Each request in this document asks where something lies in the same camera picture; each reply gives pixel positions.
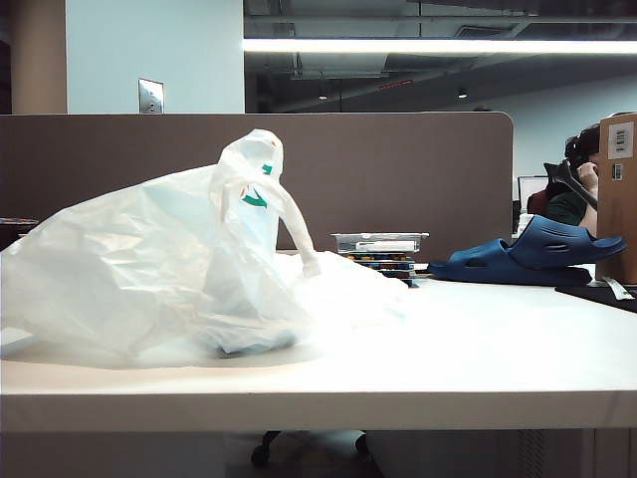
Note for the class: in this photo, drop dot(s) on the white printed plastic shopping bag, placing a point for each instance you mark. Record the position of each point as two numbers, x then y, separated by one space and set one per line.
149 269

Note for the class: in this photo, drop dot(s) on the clear plastic box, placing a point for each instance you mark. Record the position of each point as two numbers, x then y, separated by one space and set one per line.
378 242

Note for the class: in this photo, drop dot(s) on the brown desk partition panel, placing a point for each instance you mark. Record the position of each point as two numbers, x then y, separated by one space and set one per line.
398 174

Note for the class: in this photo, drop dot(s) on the blue rubber slipper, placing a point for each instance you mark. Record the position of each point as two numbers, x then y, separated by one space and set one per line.
478 266
562 244

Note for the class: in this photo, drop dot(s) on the computer monitor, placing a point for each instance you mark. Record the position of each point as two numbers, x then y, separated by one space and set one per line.
530 189

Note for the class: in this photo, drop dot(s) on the ceiling light strip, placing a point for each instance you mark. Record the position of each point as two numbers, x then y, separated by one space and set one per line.
438 46

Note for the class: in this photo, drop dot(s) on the person in green shirt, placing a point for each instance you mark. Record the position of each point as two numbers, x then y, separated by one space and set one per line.
572 209

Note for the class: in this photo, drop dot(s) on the black chair headrest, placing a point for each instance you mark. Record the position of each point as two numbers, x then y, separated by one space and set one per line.
567 179

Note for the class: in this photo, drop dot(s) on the black desk mat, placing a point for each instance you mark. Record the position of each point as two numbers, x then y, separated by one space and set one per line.
602 296

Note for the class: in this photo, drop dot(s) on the cardboard box with labels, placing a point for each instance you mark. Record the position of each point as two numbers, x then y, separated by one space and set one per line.
619 199

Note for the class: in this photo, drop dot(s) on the metal wall switch plate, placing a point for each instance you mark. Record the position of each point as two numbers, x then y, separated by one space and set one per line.
150 96

